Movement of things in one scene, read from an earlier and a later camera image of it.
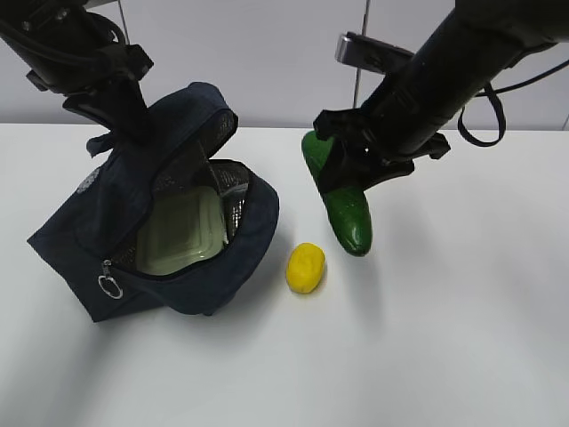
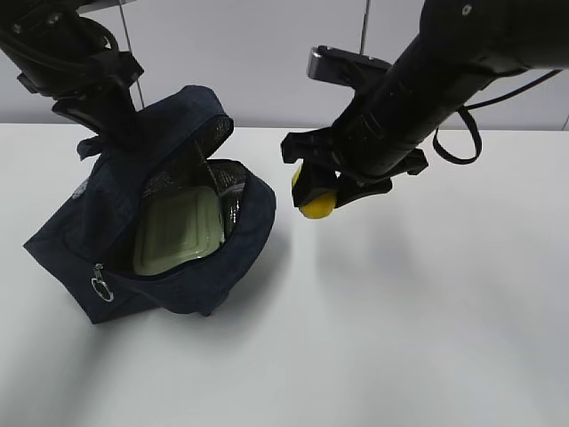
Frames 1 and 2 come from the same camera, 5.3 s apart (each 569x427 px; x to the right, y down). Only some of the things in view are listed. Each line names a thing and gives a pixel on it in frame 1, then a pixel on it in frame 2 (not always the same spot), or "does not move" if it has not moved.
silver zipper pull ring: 108,284 -> 100,286
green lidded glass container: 183,226 does not move
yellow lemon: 305,267 -> 320,205
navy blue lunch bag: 89,241 does not move
